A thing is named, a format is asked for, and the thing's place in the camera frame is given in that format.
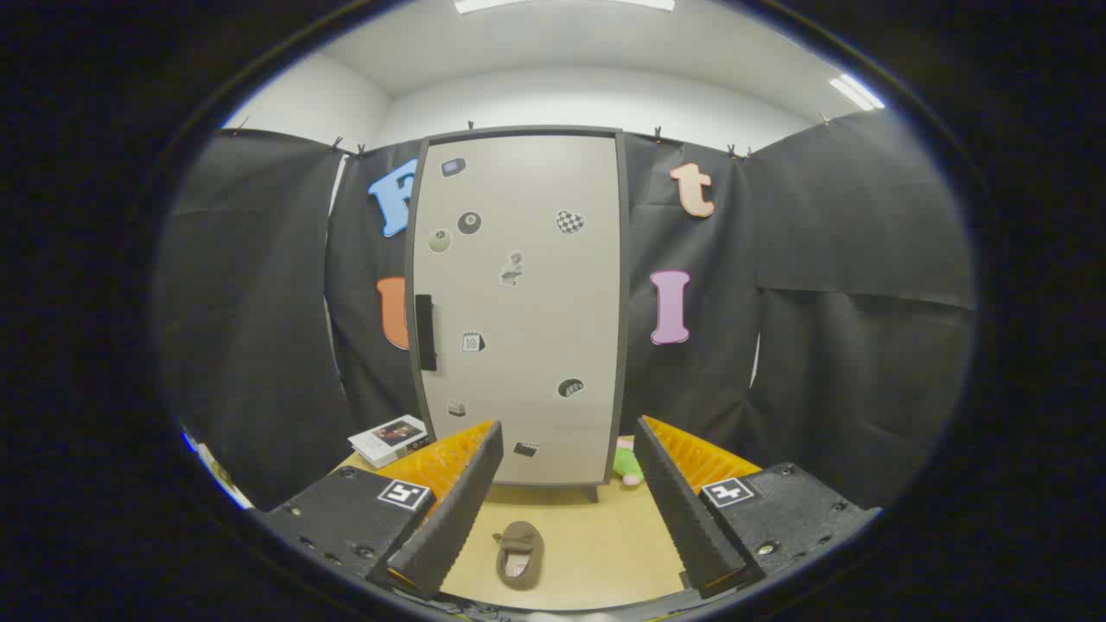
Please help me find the pink and green plush toy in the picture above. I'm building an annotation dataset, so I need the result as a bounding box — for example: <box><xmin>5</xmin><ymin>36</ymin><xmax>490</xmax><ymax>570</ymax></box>
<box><xmin>612</xmin><ymin>436</ymin><xmax>645</xmax><ymax>487</ymax></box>

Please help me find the brown fuzzy shoe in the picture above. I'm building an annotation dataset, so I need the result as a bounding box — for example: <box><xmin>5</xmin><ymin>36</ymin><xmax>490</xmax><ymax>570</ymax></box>
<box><xmin>494</xmin><ymin>520</ymin><xmax>546</xmax><ymax>592</ymax></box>

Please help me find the grey shoe cabinet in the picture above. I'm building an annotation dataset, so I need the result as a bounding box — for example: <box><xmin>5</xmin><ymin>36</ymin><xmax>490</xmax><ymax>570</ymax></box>
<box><xmin>404</xmin><ymin>125</ymin><xmax>631</xmax><ymax>504</ymax></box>

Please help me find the small ceiling light panel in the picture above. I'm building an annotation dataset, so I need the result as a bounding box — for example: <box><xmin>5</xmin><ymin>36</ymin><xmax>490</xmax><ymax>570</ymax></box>
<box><xmin>828</xmin><ymin>73</ymin><xmax>887</xmax><ymax>112</ymax></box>

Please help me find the grey shoe cabinet door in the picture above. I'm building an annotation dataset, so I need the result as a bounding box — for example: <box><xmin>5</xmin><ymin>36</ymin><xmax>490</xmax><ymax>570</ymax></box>
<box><xmin>411</xmin><ymin>132</ymin><xmax>622</xmax><ymax>486</ymax></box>

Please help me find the black door handle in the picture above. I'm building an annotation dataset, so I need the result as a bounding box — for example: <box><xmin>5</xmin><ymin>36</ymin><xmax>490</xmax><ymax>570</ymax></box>
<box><xmin>415</xmin><ymin>294</ymin><xmax>438</xmax><ymax>372</ymax></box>

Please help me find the long ceiling light panel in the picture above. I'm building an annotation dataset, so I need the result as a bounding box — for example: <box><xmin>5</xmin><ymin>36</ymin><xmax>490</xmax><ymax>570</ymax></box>
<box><xmin>454</xmin><ymin>0</ymin><xmax>677</xmax><ymax>15</ymax></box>

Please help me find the white and blue object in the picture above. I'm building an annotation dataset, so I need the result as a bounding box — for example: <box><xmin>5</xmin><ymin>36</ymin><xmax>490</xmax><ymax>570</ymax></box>
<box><xmin>180</xmin><ymin>423</ymin><xmax>256</xmax><ymax>511</ymax></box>

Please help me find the black backdrop cloth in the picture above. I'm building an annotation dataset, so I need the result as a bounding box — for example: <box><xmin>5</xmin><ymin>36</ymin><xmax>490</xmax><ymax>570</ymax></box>
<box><xmin>156</xmin><ymin>108</ymin><xmax>979</xmax><ymax>512</ymax></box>

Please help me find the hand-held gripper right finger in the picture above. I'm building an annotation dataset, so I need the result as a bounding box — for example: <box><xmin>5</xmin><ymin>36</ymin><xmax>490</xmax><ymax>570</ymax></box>
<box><xmin>633</xmin><ymin>415</ymin><xmax>882</xmax><ymax>600</ymax></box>

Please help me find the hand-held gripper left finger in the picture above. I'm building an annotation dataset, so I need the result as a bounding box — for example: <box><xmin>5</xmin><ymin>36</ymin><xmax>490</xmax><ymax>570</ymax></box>
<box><xmin>251</xmin><ymin>421</ymin><xmax>505</xmax><ymax>601</ymax></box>

